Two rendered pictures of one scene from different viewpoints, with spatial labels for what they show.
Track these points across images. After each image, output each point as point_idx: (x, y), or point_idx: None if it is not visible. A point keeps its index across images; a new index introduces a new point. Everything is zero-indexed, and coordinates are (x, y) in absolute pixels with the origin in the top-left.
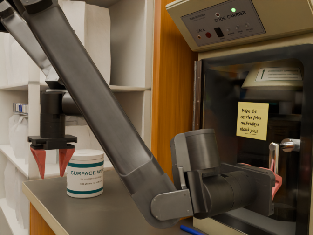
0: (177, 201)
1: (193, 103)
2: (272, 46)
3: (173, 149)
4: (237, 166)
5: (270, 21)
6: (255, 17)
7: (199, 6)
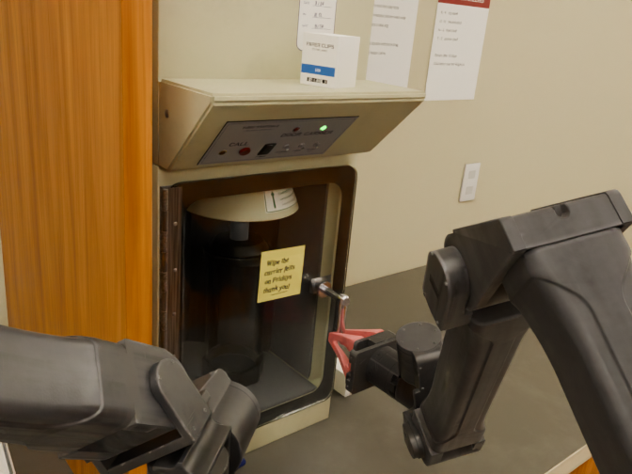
0: None
1: (165, 276)
2: (303, 164)
3: (433, 370)
4: (358, 345)
5: (342, 143)
6: (335, 138)
7: (284, 114)
